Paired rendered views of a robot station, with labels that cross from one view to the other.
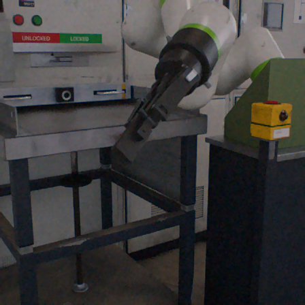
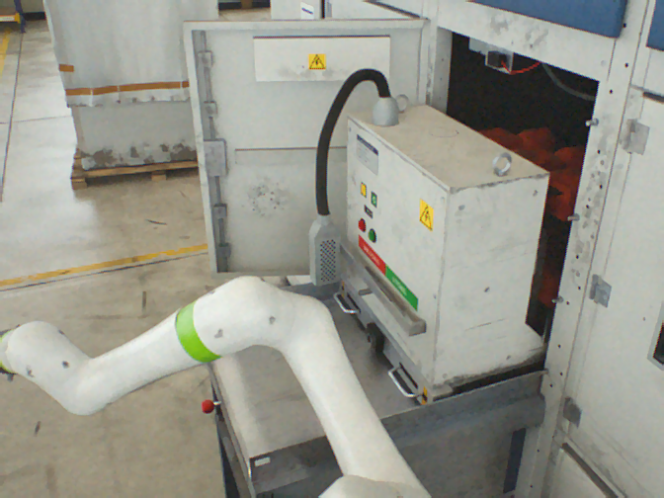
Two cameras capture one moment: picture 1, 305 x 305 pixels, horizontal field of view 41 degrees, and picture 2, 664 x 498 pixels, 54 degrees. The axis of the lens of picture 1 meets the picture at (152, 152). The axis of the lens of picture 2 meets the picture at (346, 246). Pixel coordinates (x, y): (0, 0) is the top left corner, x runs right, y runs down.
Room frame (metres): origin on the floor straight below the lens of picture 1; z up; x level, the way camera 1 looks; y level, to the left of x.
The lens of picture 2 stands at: (1.61, -0.98, 1.86)
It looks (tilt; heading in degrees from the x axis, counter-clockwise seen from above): 29 degrees down; 101
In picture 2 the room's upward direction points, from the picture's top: straight up
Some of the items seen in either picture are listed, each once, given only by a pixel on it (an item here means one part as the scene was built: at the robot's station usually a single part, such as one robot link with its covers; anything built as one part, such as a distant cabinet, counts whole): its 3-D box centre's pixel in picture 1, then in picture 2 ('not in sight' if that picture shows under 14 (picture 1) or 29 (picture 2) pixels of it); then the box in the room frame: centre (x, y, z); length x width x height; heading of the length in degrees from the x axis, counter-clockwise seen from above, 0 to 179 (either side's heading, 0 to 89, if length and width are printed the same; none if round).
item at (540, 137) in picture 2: not in sight; (512, 146); (1.73, 0.68, 1.28); 0.22 x 0.10 x 0.08; 33
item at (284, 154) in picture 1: (276, 142); not in sight; (1.37, -0.42, 0.74); 0.37 x 0.32 x 0.02; 119
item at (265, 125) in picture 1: (270, 120); not in sight; (1.16, -0.34, 0.85); 0.08 x 0.08 x 0.10; 33
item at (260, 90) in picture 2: not in sight; (312, 156); (1.19, 0.69, 1.21); 0.63 x 0.07 x 0.74; 15
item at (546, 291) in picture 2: not in sight; (574, 274); (1.90, 0.43, 1.06); 0.22 x 0.10 x 0.08; 33
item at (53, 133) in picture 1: (72, 118); (355, 367); (1.39, 0.27, 0.82); 0.68 x 0.62 x 0.06; 33
